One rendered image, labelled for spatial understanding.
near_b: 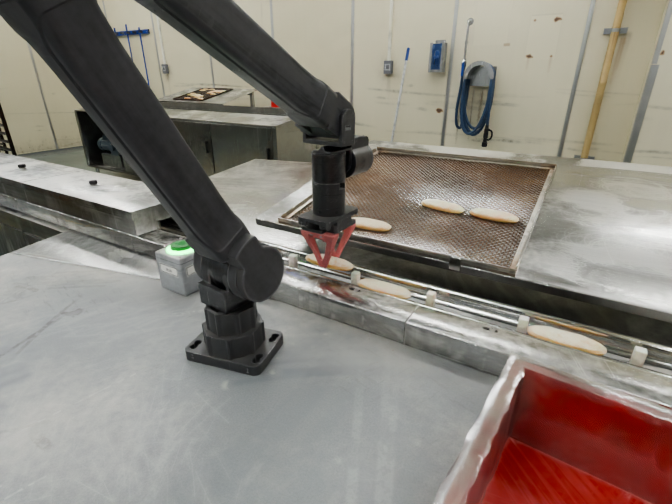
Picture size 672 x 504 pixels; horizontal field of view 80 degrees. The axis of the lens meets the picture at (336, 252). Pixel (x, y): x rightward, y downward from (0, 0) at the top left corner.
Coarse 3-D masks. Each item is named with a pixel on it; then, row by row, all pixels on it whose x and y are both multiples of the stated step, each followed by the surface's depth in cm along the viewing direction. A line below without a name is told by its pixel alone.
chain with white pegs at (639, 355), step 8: (160, 224) 100; (296, 256) 79; (296, 264) 79; (352, 272) 72; (352, 280) 72; (432, 296) 65; (424, 304) 67; (432, 304) 65; (480, 320) 63; (520, 320) 58; (528, 320) 58; (520, 328) 59; (640, 352) 51; (632, 360) 52; (640, 360) 52
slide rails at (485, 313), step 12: (180, 228) 98; (300, 264) 80; (312, 264) 79; (324, 276) 75; (348, 276) 75; (360, 276) 75; (408, 288) 71; (408, 300) 67; (444, 300) 67; (468, 312) 64; (480, 312) 64; (492, 312) 64; (492, 324) 60; (516, 324) 60; (528, 324) 60; (540, 324) 60; (612, 348) 55; (624, 348) 55; (648, 360) 53; (660, 360) 53; (660, 372) 51
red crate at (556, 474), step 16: (512, 448) 44; (528, 448) 44; (512, 464) 42; (528, 464) 42; (544, 464) 42; (560, 464) 42; (496, 480) 40; (512, 480) 40; (528, 480) 40; (544, 480) 40; (560, 480) 40; (576, 480) 40; (592, 480) 40; (496, 496) 39; (512, 496) 39; (528, 496) 39; (544, 496) 39; (560, 496) 39; (576, 496) 39; (592, 496) 39; (608, 496) 39; (624, 496) 39
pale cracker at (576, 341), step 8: (528, 328) 59; (536, 328) 58; (544, 328) 58; (552, 328) 58; (536, 336) 57; (544, 336) 57; (552, 336) 56; (560, 336) 56; (568, 336) 56; (576, 336) 56; (584, 336) 56; (560, 344) 55; (568, 344) 55; (576, 344) 55; (584, 344) 55; (592, 344) 55; (600, 344) 55; (592, 352) 54; (600, 352) 54
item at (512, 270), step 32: (416, 160) 116; (480, 160) 110; (512, 160) 106; (352, 192) 101; (416, 192) 97; (448, 192) 96; (512, 192) 93; (544, 192) 91; (288, 224) 89; (512, 224) 81; (448, 256) 72; (480, 256) 72; (512, 256) 72
